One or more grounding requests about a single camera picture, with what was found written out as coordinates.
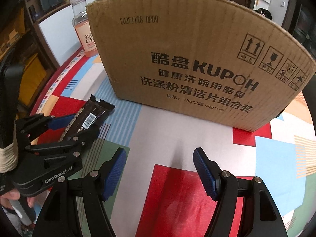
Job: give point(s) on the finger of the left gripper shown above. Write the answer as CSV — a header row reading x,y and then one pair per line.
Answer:
x,y
78,142
35,125

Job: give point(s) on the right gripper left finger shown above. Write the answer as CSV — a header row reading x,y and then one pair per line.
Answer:
x,y
59,215

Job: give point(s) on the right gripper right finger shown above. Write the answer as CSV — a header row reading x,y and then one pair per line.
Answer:
x,y
260,215

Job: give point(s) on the dark chocolate bar packet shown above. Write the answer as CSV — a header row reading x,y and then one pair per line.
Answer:
x,y
94,112

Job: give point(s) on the person left hand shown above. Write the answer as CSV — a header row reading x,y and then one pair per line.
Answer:
x,y
14,195

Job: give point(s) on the colourful patchwork tablecloth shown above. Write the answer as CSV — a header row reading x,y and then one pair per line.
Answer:
x,y
160,193

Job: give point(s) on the pink drink bottle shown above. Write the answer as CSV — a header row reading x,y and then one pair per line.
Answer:
x,y
81,26

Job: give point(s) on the brown cardboard box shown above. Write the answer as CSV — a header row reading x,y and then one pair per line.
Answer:
x,y
210,59

